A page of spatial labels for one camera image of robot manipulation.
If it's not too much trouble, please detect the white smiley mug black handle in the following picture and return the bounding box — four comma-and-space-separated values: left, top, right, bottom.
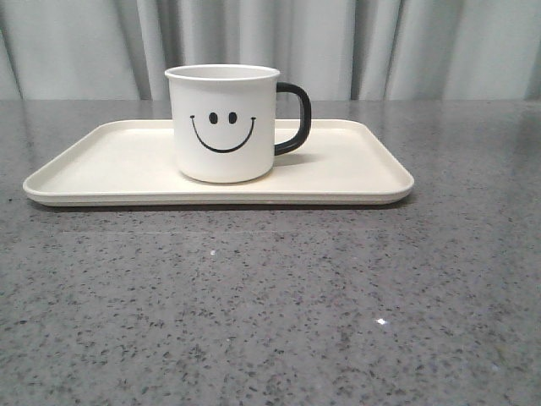
165, 64, 312, 184

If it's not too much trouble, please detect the cream rectangular plastic tray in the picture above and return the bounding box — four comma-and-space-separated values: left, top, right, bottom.
23, 119, 414, 206

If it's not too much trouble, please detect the grey-white pleated curtain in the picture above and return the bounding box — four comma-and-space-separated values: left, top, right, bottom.
1, 1, 540, 101

